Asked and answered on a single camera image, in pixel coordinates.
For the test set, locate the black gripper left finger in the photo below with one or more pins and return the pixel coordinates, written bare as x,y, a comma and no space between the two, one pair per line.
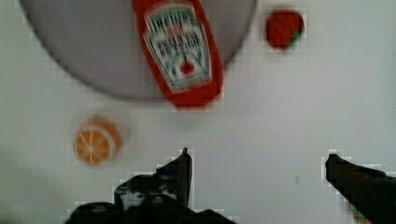
159,198

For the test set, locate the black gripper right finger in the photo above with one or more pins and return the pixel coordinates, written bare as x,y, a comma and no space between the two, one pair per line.
370,191

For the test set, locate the red plush ketchup bottle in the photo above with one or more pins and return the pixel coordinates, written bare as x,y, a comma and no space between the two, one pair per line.
181,51

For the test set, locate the grey round plate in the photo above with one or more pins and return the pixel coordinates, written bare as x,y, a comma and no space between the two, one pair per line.
97,41

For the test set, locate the orange slice toy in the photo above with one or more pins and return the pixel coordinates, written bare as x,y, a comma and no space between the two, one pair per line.
97,140

